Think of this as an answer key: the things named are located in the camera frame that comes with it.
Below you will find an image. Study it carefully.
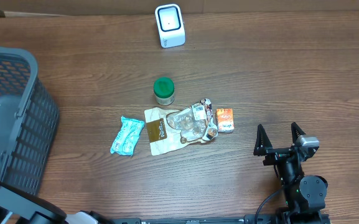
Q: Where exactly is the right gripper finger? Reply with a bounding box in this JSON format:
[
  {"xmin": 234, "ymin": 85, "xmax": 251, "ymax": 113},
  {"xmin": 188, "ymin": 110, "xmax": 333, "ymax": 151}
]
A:
[
  {"xmin": 291, "ymin": 122, "xmax": 305, "ymax": 146},
  {"xmin": 253, "ymin": 124, "xmax": 273, "ymax": 156}
]

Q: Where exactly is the small orange white box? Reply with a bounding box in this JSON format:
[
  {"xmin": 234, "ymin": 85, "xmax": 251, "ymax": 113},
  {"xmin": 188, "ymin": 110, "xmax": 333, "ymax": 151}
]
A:
[{"xmin": 216, "ymin": 108, "xmax": 235, "ymax": 133}]

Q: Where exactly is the beige brown snack pouch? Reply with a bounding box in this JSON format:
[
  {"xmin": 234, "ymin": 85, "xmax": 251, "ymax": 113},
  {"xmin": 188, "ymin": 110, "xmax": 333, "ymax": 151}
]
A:
[{"xmin": 144, "ymin": 98, "xmax": 218, "ymax": 156}]

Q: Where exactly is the green capped bottle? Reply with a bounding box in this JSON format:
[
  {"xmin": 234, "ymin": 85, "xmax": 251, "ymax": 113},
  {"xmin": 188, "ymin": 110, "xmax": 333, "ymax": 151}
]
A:
[{"xmin": 153, "ymin": 77, "xmax": 175, "ymax": 106}]

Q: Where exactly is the teal snack packet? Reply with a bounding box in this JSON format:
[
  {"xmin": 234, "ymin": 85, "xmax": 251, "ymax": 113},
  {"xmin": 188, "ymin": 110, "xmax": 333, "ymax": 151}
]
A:
[{"xmin": 110, "ymin": 116, "xmax": 145, "ymax": 156}]

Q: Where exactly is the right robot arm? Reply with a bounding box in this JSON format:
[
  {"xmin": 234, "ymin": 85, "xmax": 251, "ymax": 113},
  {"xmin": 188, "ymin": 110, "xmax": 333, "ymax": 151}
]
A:
[{"xmin": 251, "ymin": 122, "xmax": 330, "ymax": 224}]

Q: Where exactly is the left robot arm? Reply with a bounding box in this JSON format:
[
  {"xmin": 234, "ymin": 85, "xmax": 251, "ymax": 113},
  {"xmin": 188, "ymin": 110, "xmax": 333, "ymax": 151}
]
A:
[{"xmin": 0, "ymin": 181, "xmax": 111, "ymax": 223}]

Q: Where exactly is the white barcode scanner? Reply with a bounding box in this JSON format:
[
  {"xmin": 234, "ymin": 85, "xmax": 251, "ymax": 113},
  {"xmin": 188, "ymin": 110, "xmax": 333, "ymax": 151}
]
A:
[{"xmin": 155, "ymin": 4, "xmax": 185, "ymax": 49}]

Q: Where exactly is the grey plastic mesh basket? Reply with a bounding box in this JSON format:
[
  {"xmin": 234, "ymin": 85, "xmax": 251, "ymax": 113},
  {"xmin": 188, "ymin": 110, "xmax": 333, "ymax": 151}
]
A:
[{"xmin": 0, "ymin": 47, "xmax": 60, "ymax": 195}]

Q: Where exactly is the cardboard strip at table edge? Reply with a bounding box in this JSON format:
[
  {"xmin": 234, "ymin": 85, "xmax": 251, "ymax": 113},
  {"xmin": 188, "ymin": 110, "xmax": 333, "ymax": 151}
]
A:
[{"xmin": 0, "ymin": 0, "xmax": 359, "ymax": 17}]

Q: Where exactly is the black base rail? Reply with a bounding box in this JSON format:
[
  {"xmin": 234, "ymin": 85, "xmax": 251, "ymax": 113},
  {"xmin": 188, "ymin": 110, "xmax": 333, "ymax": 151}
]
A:
[{"xmin": 110, "ymin": 214, "xmax": 331, "ymax": 224}]

